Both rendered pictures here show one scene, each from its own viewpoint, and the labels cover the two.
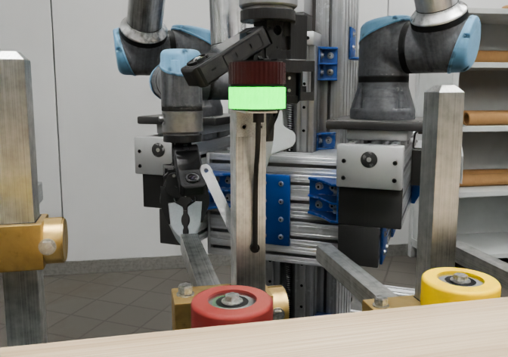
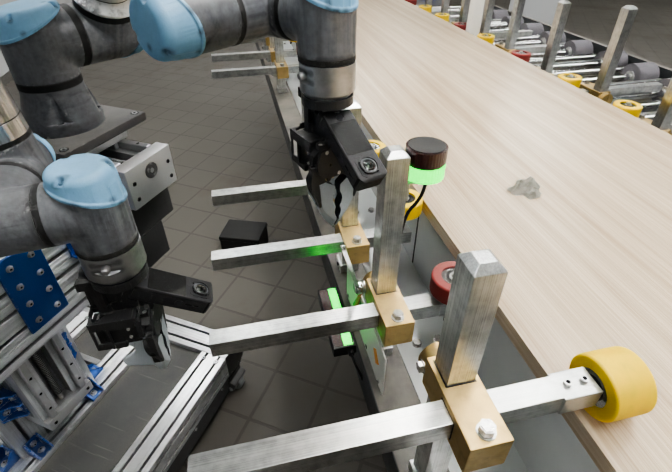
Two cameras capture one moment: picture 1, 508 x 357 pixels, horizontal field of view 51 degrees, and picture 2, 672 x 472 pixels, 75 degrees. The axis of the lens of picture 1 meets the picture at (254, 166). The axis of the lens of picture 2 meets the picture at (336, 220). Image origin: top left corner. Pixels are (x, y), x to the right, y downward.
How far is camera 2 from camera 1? 0.94 m
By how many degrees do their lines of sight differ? 85
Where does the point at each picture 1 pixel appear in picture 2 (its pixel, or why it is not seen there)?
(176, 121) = (139, 255)
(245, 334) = not seen: hidden behind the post
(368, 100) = (73, 112)
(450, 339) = (470, 215)
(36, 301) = not seen: hidden behind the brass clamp
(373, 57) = (54, 59)
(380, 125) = (113, 132)
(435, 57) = (124, 46)
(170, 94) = (123, 230)
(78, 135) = not seen: outside the picture
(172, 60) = (111, 185)
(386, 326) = (463, 229)
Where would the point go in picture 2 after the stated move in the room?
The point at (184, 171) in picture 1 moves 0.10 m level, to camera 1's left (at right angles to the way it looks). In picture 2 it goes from (187, 291) to (165, 350)
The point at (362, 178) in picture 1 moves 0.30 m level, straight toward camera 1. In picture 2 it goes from (151, 189) to (288, 205)
